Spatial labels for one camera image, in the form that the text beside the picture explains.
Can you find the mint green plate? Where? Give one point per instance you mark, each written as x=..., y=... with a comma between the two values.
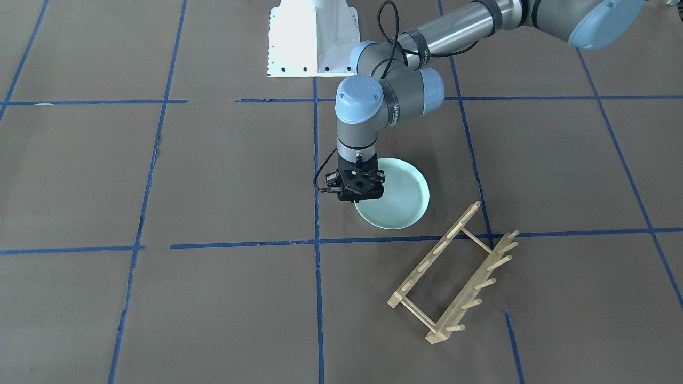
x=405, y=198

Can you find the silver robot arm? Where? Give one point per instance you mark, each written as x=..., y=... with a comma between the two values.
x=392, y=81

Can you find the wooden plate rack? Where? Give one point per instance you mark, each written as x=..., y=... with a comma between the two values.
x=462, y=264

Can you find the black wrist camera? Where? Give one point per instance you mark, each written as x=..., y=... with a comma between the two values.
x=356, y=185

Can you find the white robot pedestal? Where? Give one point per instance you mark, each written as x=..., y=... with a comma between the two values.
x=311, y=38

